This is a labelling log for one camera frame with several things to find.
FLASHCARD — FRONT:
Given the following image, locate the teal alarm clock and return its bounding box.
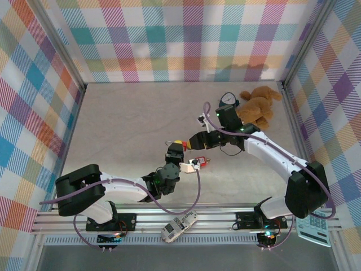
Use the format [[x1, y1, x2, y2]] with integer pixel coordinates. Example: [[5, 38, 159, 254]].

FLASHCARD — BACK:
[[219, 92, 240, 110]]

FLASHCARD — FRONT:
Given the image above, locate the brown plush teddy bear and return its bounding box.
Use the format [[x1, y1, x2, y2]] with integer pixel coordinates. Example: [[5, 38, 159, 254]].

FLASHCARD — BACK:
[[235, 86, 283, 130]]

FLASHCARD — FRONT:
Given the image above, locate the white printed oblong case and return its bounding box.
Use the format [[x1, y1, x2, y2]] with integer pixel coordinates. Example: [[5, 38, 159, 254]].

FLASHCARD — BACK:
[[160, 208, 198, 243]]

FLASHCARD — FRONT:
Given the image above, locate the small controller circuit board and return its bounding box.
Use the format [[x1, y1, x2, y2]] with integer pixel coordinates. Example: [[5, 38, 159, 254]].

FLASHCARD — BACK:
[[257, 230, 279, 251], [96, 233, 124, 252]]

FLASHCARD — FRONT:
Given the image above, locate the light blue calculator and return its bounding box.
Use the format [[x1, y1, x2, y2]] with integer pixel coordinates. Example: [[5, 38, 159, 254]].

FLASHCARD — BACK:
[[296, 210, 332, 248]]

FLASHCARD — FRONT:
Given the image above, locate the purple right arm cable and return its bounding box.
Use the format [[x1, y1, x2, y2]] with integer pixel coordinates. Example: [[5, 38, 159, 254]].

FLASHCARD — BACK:
[[202, 101, 337, 251]]

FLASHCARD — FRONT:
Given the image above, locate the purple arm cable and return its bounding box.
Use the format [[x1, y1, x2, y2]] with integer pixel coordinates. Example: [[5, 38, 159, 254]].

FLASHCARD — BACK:
[[39, 171, 202, 251], [202, 101, 337, 251]]

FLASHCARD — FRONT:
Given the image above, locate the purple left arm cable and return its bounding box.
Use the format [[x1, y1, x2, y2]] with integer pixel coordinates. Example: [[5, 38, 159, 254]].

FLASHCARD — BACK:
[[39, 171, 202, 251]]

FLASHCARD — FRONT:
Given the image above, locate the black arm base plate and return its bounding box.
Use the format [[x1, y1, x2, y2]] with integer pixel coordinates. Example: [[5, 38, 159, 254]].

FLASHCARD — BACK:
[[86, 213, 138, 231], [235, 211, 288, 230]]

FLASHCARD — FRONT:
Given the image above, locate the aluminium mounting rail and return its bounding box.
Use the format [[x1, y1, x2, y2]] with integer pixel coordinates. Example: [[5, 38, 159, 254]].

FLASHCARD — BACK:
[[30, 208, 342, 235]]

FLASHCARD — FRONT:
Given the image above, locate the aluminium frame side bar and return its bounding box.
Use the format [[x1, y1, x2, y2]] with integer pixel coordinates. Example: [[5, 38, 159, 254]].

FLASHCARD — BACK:
[[55, 86, 87, 172], [281, 83, 311, 165]]

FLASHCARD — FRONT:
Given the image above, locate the slotted grey cable duct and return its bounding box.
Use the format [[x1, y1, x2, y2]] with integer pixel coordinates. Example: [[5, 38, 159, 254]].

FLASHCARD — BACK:
[[44, 235, 262, 246]]

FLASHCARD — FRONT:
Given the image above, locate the aluminium frame post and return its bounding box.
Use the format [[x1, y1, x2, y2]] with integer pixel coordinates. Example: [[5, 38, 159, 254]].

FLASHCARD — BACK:
[[33, 0, 87, 91], [281, 0, 338, 90]]

